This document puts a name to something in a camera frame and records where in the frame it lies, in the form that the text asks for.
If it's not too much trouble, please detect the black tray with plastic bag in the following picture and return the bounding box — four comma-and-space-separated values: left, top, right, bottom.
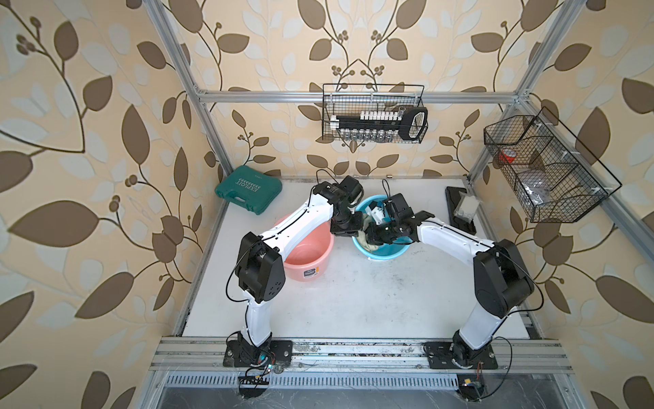
446, 187, 480, 235

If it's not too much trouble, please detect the blue plastic bucket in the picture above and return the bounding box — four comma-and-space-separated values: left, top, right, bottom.
353, 194, 411, 262

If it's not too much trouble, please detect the black wire basket back wall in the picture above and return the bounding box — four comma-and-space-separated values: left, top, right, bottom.
321, 83, 429, 144

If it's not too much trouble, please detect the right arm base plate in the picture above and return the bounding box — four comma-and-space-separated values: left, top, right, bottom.
423, 341, 499, 370

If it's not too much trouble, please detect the black socket set holder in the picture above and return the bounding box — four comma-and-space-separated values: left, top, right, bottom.
327, 107, 429, 143

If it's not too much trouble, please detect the black wire basket right wall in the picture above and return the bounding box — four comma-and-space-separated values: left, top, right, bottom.
484, 107, 623, 223

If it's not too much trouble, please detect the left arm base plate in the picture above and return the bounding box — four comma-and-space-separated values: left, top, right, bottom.
222, 337, 293, 370

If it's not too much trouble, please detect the black wire basket wall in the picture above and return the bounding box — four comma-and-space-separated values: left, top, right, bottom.
484, 107, 623, 223
321, 83, 429, 144

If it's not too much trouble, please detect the pink plastic bucket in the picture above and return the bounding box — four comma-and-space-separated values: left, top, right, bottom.
284, 222, 335, 282

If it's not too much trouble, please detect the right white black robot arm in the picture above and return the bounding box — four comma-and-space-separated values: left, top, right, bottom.
362, 194, 535, 368

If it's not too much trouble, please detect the silver foil bag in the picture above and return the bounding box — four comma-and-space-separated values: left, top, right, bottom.
519, 170, 550, 206

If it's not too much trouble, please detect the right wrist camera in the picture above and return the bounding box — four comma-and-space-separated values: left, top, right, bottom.
366, 200, 390, 226

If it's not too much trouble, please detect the green plastic tool case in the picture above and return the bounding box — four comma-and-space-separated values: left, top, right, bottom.
215, 165, 283, 215

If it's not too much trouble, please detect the aluminium front rail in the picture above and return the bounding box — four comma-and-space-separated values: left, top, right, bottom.
150, 337, 573, 375

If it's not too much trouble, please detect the yellow cloth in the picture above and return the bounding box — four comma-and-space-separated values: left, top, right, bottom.
356, 216, 380, 253

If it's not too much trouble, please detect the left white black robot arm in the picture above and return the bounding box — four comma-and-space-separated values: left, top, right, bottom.
233, 177, 364, 349

